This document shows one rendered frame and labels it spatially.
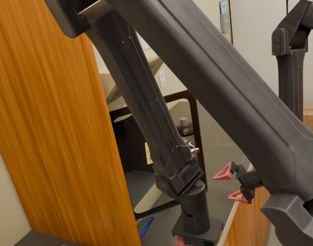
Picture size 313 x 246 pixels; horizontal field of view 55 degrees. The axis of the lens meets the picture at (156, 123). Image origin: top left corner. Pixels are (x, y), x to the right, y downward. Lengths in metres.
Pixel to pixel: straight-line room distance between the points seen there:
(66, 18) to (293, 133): 0.27
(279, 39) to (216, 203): 0.62
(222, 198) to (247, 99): 0.93
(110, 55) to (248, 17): 3.45
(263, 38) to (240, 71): 3.54
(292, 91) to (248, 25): 2.97
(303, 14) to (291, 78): 0.16
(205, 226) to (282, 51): 0.48
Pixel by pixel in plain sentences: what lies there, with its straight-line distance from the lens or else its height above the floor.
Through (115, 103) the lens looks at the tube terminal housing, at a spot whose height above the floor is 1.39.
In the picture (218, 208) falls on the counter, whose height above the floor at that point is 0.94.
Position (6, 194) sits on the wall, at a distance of 1.25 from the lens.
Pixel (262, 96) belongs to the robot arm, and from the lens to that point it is 0.29.
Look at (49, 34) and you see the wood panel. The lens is 0.79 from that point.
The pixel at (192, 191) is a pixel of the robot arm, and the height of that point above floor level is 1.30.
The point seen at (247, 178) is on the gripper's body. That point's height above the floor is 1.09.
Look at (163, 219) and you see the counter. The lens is 1.13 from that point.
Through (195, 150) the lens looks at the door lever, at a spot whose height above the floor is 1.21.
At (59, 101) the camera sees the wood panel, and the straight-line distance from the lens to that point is 0.84.
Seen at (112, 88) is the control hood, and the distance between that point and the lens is 0.81.
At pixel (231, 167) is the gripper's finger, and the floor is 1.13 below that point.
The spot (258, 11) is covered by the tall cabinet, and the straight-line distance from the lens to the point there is 3.80.
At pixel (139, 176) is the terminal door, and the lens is 0.99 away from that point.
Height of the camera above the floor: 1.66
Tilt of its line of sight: 21 degrees down
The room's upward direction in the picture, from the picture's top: 11 degrees counter-clockwise
